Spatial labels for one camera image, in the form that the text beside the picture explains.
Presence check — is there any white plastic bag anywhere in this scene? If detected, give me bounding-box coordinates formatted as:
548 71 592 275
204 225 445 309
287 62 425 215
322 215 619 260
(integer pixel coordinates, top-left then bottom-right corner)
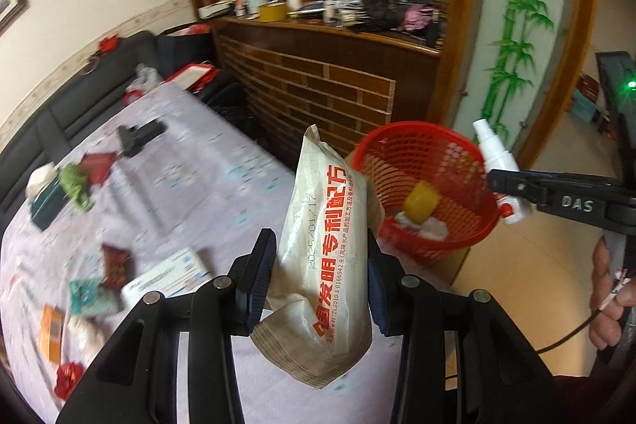
124 64 162 104

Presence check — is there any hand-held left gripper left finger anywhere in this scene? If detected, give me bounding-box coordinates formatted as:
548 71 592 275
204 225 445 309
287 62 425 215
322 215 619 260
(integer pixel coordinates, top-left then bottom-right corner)
56 228 278 424

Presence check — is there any wooden cabinet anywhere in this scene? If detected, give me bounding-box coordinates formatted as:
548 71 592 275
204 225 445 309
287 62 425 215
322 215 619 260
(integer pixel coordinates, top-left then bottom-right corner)
179 0 602 167

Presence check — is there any green cloth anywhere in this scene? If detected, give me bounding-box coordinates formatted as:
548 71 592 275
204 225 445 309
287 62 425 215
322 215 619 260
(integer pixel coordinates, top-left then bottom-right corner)
58 163 95 212

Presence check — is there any dark red clothing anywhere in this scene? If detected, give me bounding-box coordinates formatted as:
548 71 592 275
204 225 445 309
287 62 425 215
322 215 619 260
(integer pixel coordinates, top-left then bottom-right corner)
551 364 636 424

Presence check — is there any bamboo print glass panel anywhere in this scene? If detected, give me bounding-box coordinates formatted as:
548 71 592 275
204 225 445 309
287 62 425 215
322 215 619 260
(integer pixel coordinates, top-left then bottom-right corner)
484 0 567 141

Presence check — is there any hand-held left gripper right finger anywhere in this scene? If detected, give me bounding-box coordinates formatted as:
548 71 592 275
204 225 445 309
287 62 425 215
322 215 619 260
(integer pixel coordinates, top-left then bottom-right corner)
365 228 572 424

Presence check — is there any beige printed packet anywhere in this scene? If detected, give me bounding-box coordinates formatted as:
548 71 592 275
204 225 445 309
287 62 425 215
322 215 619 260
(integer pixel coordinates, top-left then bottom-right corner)
250 124 386 390

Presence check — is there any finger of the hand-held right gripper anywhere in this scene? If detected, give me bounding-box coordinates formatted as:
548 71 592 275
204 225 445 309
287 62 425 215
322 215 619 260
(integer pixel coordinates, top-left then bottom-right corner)
486 168 552 209

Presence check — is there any yellow plastic container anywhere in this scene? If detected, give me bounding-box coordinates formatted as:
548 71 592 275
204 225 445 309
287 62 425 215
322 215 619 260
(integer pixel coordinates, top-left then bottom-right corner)
402 180 442 223

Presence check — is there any black bag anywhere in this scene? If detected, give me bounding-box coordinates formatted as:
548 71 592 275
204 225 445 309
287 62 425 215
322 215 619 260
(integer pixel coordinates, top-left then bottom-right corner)
156 24 214 77

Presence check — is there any black sofa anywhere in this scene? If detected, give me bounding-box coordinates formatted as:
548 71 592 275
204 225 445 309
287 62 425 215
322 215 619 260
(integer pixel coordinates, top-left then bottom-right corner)
0 29 165 216

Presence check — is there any red pouch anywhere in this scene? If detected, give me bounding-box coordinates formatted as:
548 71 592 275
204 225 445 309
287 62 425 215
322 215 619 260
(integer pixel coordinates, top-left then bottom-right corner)
79 152 117 184

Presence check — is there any red and white box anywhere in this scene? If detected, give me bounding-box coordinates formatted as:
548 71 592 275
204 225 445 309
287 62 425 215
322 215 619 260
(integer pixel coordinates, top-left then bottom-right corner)
164 62 222 94

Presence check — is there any yellow tape roll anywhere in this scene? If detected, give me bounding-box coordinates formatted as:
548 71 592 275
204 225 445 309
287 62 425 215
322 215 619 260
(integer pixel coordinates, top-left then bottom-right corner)
258 2 288 23

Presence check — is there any cardboard box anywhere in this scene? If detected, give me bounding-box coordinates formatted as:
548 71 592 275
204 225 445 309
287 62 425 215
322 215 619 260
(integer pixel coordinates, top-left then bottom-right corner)
378 235 470 290

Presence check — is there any black cable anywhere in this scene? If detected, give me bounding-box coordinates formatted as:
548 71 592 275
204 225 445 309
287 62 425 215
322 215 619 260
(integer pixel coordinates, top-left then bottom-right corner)
442 305 609 380

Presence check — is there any person's right hand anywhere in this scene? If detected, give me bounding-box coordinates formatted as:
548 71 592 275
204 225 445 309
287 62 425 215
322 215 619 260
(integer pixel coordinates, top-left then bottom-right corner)
589 235 636 350

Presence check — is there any orange medicine box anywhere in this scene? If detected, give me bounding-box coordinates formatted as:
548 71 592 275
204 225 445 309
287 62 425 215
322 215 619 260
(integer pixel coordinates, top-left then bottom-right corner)
37 304 65 362

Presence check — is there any white spray bottle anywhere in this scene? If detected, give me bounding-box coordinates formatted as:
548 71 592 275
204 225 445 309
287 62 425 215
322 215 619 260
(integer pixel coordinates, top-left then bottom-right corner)
472 118 532 226

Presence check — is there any teal packet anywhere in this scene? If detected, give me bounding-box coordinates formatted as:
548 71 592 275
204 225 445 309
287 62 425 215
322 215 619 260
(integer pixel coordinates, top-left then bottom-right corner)
68 279 120 316

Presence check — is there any red torn carton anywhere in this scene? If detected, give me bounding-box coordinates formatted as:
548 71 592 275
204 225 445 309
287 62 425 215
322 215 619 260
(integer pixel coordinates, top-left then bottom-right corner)
54 362 85 401

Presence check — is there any stack of colourful boxes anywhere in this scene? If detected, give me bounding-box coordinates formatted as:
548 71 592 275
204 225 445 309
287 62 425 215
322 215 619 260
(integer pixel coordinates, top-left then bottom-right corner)
571 74 612 122

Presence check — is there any black bottle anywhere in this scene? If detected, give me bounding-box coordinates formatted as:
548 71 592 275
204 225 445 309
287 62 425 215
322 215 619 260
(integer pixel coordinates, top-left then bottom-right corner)
425 9 443 50

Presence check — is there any dark red crumpled wrapper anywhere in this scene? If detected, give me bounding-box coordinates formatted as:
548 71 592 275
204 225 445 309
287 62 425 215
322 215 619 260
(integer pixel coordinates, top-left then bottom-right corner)
99 244 134 290

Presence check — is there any dark green tissue box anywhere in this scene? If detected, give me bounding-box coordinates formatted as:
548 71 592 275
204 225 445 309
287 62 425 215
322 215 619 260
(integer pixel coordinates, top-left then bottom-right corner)
26 163 68 231

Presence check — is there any black toy gun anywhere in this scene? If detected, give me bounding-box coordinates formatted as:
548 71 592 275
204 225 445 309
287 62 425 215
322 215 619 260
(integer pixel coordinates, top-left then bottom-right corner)
116 118 167 158

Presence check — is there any flat white box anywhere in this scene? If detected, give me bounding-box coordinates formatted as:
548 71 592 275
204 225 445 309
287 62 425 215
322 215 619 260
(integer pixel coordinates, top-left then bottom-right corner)
198 3 234 20

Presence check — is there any pink cloth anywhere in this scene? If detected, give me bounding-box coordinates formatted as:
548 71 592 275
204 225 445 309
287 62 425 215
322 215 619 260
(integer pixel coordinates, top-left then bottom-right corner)
402 4 440 32

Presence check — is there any red plastic basket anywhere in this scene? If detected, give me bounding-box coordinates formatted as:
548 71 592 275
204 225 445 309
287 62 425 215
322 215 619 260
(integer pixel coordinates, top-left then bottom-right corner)
348 121 500 266

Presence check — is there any white and blue medicine box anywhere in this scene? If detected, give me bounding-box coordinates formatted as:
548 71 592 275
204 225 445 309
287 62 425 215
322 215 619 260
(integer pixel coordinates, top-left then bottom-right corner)
120 246 212 313

